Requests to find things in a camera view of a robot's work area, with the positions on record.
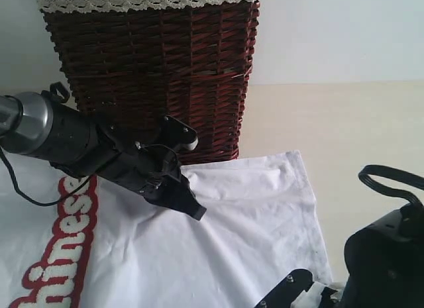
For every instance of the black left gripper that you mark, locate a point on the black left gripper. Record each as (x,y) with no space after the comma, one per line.
(153,171)

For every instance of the white t-shirt with red lettering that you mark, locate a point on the white t-shirt with red lettering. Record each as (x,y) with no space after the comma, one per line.
(106,247)

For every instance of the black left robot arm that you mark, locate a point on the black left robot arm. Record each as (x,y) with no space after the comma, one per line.
(40,126)

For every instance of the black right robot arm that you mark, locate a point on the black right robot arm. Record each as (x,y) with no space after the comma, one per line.
(385,262)

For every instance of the dark red wicker basket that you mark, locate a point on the dark red wicker basket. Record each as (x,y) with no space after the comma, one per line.
(135,67)

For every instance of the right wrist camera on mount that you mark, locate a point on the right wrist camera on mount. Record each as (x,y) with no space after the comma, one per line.
(299,289)

